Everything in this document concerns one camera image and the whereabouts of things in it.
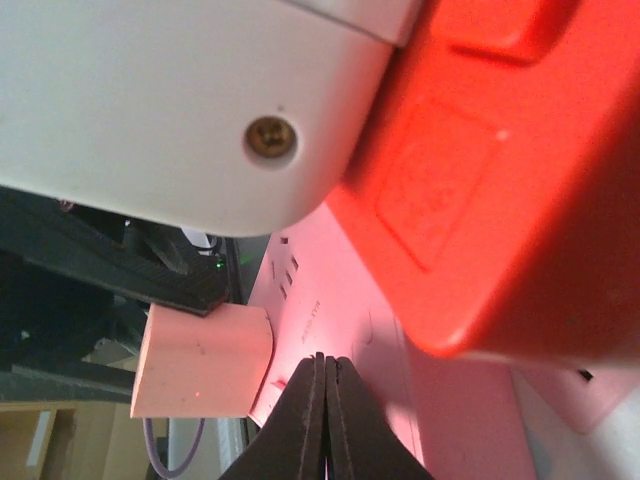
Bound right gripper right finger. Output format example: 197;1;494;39
325;356;433;479

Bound white power strip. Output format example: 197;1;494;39
1;1;421;236

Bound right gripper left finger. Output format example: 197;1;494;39
221;353;326;480

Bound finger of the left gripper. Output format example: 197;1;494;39
1;219;226;317

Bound small pink plug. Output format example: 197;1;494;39
130;303;274;418

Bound red plug adapter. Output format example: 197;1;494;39
328;1;639;369

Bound pink triangular socket adapter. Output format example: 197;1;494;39
250;206;639;479

